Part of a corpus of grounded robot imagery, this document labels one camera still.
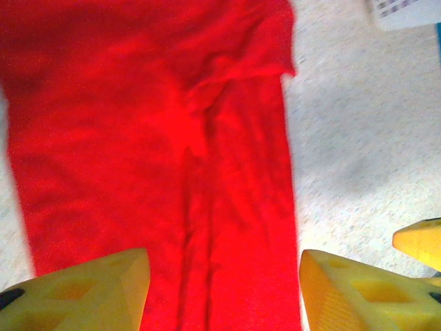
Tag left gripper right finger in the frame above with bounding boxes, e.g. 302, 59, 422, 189
298, 250, 441, 331

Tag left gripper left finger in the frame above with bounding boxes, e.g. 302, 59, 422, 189
0, 248, 152, 331

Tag red t-shirt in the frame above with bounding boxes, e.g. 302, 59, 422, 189
0, 0, 304, 331

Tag white plastic basket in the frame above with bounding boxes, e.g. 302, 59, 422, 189
365, 0, 441, 32

